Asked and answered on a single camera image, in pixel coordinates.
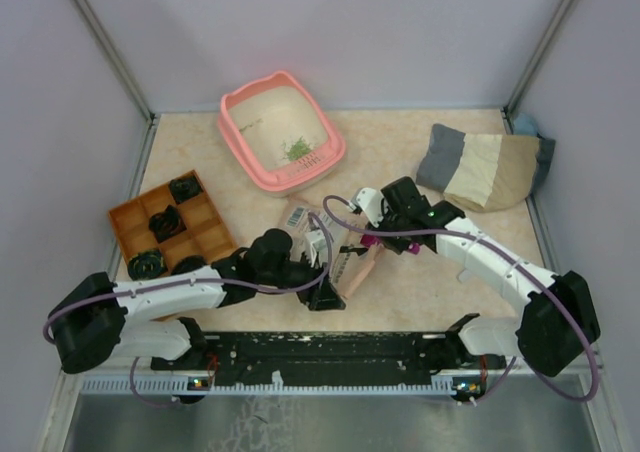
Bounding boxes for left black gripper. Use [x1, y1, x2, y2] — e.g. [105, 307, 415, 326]
[258, 246, 345, 311]

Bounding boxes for purple plastic scoop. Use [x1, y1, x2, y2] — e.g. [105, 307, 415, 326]
[360, 235, 420, 255]

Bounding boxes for beige cat litter bag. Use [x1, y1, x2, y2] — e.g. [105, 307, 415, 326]
[278, 197, 384, 299]

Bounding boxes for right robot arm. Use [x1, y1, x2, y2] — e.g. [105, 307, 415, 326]
[363, 177, 601, 377]

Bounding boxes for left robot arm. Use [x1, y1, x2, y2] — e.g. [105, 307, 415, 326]
[43, 228, 346, 374]

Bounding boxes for pink litter box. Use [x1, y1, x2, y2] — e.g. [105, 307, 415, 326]
[217, 70, 346, 197]

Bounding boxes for green litter pellets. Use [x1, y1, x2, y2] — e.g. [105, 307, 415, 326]
[281, 136, 314, 163]

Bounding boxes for grey beige folded cloth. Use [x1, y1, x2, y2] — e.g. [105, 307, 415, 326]
[415, 124, 556, 213]

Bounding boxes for blue cloth in corner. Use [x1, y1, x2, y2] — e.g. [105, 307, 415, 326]
[512, 113, 542, 138]

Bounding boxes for orange compartment tray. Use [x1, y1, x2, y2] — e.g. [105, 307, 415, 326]
[107, 170, 237, 281]

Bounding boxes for black part in tray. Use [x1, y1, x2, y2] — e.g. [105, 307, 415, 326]
[169, 174, 203, 204]

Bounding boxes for black part front tray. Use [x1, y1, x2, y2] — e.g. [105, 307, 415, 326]
[127, 248, 167, 280]

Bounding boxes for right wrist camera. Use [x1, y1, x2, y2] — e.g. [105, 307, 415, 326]
[350, 187, 384, 227]

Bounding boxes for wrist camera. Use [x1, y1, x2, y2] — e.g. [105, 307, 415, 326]
[304, 225, 332, 267]
[350, 187, 384, 227]

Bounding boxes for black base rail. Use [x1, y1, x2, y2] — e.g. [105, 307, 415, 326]
[151, 332, 506, 387]

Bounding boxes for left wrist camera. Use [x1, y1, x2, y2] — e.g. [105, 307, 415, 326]
[304, 225, 332, 267]

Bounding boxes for black ring in tray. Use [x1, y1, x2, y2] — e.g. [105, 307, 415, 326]
[148, 206, 189, 241]

